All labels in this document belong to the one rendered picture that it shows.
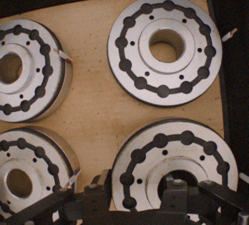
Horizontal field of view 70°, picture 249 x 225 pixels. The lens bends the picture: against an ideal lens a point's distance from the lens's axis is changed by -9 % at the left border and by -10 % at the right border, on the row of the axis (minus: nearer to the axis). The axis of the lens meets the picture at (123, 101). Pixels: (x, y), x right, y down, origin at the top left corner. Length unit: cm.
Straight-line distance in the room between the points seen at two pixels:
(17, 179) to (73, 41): 16
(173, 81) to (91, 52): 9
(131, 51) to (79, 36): 7
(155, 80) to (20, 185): 17
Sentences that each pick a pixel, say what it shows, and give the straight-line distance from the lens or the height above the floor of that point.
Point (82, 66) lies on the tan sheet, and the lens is 21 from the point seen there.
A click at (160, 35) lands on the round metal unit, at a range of 19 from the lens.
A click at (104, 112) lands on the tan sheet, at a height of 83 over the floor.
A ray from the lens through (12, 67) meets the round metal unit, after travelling 23.
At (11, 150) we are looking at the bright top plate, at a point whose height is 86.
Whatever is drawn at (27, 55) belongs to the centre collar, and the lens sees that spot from 19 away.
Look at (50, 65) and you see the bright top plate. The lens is 19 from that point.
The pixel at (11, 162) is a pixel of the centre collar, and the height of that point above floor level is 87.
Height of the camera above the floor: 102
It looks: 86 degrees down
